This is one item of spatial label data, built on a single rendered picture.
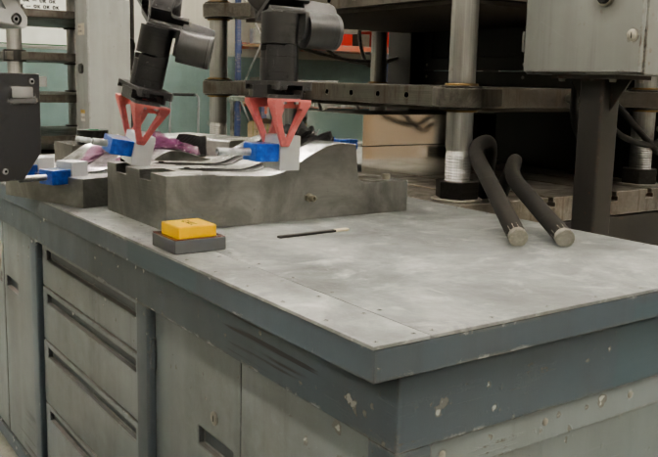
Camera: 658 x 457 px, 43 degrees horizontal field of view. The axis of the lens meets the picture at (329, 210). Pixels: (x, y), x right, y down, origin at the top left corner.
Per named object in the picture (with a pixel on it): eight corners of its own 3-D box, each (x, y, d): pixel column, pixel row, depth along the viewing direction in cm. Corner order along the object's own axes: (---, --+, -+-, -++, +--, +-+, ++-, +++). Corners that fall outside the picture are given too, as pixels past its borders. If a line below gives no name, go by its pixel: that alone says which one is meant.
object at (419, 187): (456, 233, 179) (458, 200, 178) (193, 171, 284) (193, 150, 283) (681, 206, 227) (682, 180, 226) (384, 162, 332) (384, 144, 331)
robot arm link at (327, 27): (248, -8, 132) (268, -40, 125) (310, -1, 138) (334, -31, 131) (260, 59, 129) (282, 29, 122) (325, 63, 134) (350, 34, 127)
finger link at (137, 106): (148, 140, 150) (158, 90, 148) (164, 150, 144) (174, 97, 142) (112, 135, 145) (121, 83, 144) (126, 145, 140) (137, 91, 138)
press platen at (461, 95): (467, 167, 176) (471, 83, 174) (197, 129, 281) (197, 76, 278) (689, 155, 224) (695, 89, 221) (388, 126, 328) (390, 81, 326)
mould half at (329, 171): (165, 232, 132) (164, 147, 129) (108, 209, 153) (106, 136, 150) (406, 210, 160) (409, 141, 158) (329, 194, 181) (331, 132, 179)
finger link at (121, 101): (142, 137, 152) (152, 87, 150) (158, 147, 146) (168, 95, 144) (107, 132, 147) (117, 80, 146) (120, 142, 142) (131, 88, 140)
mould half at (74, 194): (83, 208, 153) (81, 149, 151) (5, 194, 169) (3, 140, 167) (265, 186, 192) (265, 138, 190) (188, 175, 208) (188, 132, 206)
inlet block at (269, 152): (223, 171, 122) (225, 134, 121) (209, 167, 126) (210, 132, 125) (299, 170, 129) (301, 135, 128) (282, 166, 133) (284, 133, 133)
